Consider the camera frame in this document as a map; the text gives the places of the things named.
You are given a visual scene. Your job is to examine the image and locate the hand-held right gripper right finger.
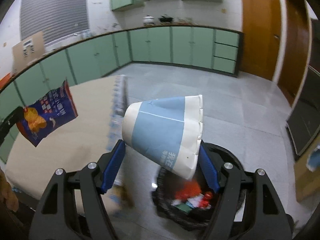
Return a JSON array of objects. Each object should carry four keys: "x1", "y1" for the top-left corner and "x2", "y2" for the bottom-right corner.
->
[{"x1": 199, "y1": 141, "x2": 293, "y2": 240}]

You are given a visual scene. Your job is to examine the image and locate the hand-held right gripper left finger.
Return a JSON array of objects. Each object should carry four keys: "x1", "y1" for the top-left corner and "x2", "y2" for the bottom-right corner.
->
[{"x1": 29, "y1": 140, "x2": 126, "y2": 240}]

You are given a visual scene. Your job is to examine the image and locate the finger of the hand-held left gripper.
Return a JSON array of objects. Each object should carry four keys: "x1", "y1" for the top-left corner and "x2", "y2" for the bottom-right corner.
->
[{"x1": 0, "y1": 106, "x2": 24, "y2": 145}]

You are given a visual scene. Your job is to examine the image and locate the round bin with black liner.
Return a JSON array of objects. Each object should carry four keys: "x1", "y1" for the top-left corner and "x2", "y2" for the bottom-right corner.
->
[{"x1": 151, "y1": 142, "x2": 247, "y2": 231}]

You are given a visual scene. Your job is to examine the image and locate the red packet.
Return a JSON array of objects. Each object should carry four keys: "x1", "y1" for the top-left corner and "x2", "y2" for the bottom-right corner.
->
[{"x1": 200, "y1": 191, "x2": 213, "y2": 207}]

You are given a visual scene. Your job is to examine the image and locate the light blue packet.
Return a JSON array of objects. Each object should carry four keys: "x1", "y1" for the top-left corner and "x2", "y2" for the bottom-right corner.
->
[{"x1": 186, "y1": 195, "x2": 203, "y2": 208}]

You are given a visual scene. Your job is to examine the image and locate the dark blue chip bag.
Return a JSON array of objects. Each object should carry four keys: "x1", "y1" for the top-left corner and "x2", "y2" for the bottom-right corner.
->
[{"x1": 16, "y1": 79, "x2": 79, "y2": 147}]

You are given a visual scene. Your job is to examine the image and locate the green white packet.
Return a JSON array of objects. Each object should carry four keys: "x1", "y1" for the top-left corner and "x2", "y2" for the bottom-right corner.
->
[{"x1": 171, "y1": 202, "x2": 191, "y2": 213}]

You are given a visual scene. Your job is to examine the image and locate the blue and white paper cup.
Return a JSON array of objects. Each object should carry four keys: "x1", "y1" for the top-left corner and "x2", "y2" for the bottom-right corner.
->
[{"x1": 122, "y1": 94, "x2": 203, "y2": 180}]

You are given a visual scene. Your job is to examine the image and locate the person's left hand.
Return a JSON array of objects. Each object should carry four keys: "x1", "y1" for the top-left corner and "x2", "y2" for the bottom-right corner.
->
[{"x1": 0, "y1": 167, "x2": 20, "y2": 212}]

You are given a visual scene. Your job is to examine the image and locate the table with beige cloth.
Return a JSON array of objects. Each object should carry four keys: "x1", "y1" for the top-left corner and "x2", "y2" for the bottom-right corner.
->
[{"x1": 5, "y1": 75, "x2": 130, "y2": 213}]

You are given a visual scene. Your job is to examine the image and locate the cardboard box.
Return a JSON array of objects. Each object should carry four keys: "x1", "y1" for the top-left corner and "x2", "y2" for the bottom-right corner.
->
[{"x1": 294, "y1": 152, "x2": 320, "y2": 203}]

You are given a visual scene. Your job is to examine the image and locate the light blue scalloped cloth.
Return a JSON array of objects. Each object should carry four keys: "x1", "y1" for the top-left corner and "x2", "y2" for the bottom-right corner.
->
[{"x1": 306, "y1": 145, "x2": 320, "y2": 172}]

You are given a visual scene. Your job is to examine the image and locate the green cabinet drawer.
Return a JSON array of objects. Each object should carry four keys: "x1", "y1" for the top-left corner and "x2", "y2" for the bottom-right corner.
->
[
  {"x1": 214, "y1": 44, "x2": 238, "y2": 60},
  {"x1": 215, "y1": 30, "x2": 239, "y2": 47},
  {"x1": 212, "y1": 57, "x2": 237, "y2": 73}
]

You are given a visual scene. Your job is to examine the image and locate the black glass-door cabinet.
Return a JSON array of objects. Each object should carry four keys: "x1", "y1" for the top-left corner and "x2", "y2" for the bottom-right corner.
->
[{"x1": 286, "y1": 17, "x2": 320, "y2": 155}]

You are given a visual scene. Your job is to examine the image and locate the grey window blind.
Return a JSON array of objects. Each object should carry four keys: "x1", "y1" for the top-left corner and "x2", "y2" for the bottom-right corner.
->
[{"x1": 20, "y1": 0, "x2": 90, "y2": 44}]

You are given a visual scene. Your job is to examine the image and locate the green base cabinets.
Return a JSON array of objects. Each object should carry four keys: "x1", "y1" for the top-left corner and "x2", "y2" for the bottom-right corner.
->
[{"x1": 0, "y1": 26, "x2": 243, "y2": 164}]

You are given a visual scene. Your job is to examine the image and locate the closed wooden door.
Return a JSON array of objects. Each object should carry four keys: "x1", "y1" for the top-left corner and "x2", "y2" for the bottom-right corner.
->
[{"x1": 239, "y1": 0, "x2": 282, "y2": 81}]

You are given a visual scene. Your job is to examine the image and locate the wooden door in dark frame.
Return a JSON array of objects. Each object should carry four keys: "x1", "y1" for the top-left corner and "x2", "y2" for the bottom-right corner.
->
[{"x1": 276, "y1": 0, "x2": 313, "y2": 105}]

